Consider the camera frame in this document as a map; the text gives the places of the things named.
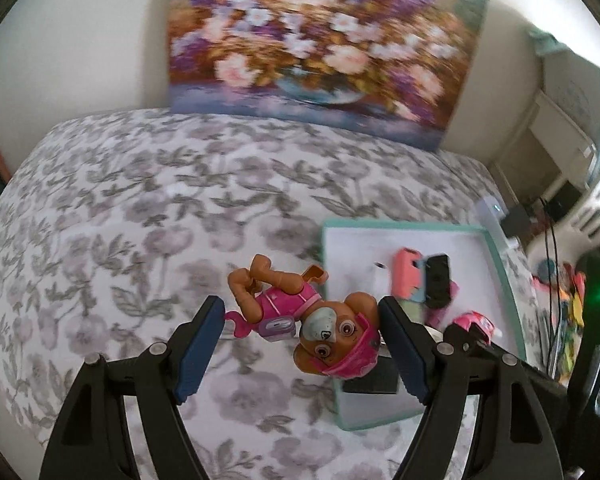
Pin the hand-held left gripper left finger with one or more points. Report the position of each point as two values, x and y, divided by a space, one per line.
200 355

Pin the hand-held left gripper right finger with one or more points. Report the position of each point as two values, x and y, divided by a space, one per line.
405 350

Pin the pink clear plastic box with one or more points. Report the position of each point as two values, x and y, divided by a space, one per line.
445 310

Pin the pink smartwatch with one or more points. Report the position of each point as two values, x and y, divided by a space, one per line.
462 321

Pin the black toy car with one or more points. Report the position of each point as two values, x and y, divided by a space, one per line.
437 280

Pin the pink pup toy figure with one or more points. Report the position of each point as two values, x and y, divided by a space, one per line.
280 305

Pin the teal and white box tray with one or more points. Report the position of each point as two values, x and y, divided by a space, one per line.
360 245

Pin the pile of colourful toys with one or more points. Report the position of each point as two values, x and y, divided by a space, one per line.
567 305

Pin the black charger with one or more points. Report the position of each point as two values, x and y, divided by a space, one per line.
516 221

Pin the grey power strip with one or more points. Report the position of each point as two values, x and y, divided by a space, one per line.
490 210

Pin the grey floral blanket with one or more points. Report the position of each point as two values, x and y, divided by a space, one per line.
130 210

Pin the white cabinet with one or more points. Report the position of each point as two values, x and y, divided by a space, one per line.
545 150

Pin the flower painting canvas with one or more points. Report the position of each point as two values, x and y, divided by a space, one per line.
320 45

